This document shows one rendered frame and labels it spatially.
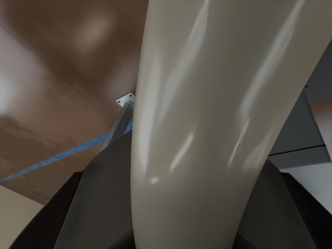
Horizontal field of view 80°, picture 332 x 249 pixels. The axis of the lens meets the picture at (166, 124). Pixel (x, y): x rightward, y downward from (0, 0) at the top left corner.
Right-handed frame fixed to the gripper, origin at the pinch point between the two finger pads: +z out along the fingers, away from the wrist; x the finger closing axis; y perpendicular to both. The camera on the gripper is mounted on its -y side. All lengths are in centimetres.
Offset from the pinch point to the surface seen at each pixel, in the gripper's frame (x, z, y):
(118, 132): -42, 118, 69
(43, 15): -86, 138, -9
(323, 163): 42, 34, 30
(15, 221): -375, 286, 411
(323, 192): 49, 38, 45
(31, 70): -122, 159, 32
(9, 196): -392, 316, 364
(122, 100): -44, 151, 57
